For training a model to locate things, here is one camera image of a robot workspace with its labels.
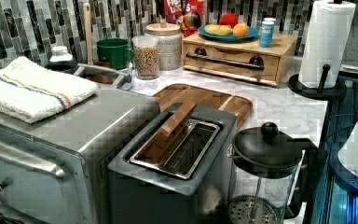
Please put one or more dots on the orange fruit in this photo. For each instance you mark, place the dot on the orange fruit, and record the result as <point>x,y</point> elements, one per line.
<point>240,30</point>

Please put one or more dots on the teal plate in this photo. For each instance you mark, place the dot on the teal plate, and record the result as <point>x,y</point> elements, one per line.
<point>252,35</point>

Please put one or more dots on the white paper towel roll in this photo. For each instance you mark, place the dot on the white paper towel roll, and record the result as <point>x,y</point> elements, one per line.
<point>326,40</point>

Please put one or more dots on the silver toaster oven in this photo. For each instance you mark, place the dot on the silver toaster oven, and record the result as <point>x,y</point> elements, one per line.
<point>55,170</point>

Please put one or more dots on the wooden rolling pin handle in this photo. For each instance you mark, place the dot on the wooden rolling pin handle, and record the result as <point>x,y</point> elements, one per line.
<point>88,26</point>

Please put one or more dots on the grey two-slot toaster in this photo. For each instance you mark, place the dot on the grey two-slot toaster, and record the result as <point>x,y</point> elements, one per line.
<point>187,184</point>

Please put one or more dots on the white lidded dark bottle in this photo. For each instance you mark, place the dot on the white lidded dark bottle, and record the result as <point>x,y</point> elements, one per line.
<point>61,60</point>

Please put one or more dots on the red Froot Loops cereal box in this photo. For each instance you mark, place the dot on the red Froot Loops cereal box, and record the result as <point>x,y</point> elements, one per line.
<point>187,14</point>

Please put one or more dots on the glass french press black lid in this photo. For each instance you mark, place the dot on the glass french press black lid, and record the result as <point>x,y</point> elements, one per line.
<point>276,165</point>

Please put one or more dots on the wooden cutting board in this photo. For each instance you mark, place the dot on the wooden cutting board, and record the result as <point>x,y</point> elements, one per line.
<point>177,93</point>

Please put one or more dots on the wooden drawer box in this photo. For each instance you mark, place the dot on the wooden drawer box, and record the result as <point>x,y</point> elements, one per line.
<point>277,59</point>

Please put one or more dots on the blue white can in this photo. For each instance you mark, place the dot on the blue white can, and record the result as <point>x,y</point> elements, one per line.
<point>266,32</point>

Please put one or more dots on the white striped folded towel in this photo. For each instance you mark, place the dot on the white striped folded towel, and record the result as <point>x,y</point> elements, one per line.
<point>30,92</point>

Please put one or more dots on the black drawer handle bar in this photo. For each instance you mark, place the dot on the black drawer handle bar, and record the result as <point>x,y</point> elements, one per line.
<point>255,63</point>

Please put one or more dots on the black paper towel holder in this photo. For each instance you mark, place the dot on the black paper towel holder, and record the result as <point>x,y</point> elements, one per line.
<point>320,92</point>

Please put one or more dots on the red apple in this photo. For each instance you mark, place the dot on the red apple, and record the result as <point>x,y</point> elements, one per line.
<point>229,19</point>

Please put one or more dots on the yellow banana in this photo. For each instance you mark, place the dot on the yellow banana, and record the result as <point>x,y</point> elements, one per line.
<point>215,29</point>

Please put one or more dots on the green mug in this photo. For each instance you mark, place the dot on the green mug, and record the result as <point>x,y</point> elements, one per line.
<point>115,51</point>

